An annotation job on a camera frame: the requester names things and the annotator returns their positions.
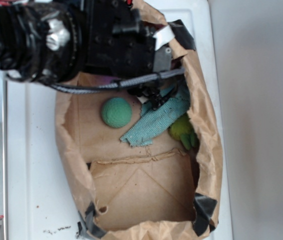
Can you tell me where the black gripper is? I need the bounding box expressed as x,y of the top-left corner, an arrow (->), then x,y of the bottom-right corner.
83,0 -> 172,78

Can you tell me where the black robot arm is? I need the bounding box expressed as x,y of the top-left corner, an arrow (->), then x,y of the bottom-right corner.
0,0 -> 171,85

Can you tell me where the green dimpled ball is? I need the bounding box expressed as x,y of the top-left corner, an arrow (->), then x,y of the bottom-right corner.
101,97 -> 133,129

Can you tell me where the light blue cloth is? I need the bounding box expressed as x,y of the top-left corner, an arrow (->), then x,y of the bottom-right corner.
120,83 -> 191,148

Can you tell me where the green plush toy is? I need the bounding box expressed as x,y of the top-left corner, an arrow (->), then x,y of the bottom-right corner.
169,113 -> 199,151

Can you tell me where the brown paper bag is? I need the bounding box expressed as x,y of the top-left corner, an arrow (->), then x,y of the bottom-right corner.
54,0 -> 224,240

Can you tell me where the grey braided cable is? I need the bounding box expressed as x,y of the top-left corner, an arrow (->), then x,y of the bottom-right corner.
48,67 -> 186,96

